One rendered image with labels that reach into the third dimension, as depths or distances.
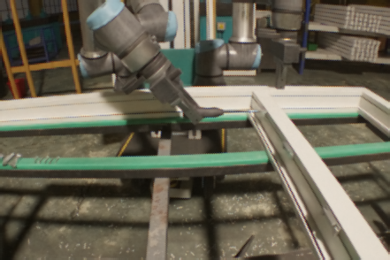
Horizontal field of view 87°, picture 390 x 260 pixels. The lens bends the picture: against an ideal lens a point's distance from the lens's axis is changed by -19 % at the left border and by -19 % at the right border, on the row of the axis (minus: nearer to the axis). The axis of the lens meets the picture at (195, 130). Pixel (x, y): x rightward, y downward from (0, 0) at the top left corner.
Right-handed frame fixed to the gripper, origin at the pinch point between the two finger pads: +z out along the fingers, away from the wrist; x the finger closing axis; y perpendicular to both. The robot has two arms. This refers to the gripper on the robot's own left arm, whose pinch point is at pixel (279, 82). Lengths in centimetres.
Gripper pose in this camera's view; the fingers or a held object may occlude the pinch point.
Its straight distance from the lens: 82.0
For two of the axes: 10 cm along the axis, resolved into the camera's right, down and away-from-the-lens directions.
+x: -0.5, -4.8, 8.7
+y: 10.0, -0.4, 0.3
